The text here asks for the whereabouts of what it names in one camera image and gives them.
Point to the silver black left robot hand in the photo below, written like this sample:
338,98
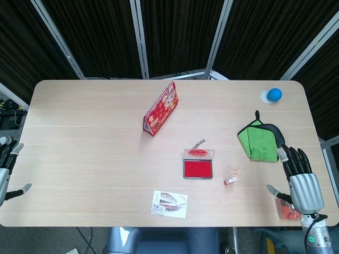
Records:
4,180

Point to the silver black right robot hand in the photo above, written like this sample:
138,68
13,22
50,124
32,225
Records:
304,190

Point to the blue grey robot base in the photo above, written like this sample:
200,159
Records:
164,240

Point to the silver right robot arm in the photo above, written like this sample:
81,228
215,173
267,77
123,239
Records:
320,235

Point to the red ink pad clear lid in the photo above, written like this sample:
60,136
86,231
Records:
198,169

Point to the clear box with orange items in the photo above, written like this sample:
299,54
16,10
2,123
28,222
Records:
286,210

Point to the green microfibre cloth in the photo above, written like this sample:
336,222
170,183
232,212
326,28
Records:
258,143

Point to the blue ball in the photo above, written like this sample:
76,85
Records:
274,94

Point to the white round disc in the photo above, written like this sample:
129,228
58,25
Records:
263,95

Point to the black fabric partition panel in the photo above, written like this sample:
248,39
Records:
180,34
325,87
267,34
23,47
98,37

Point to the printed postcard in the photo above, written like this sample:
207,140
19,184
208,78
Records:
169,203

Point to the red desk calendar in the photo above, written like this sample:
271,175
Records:
161,111

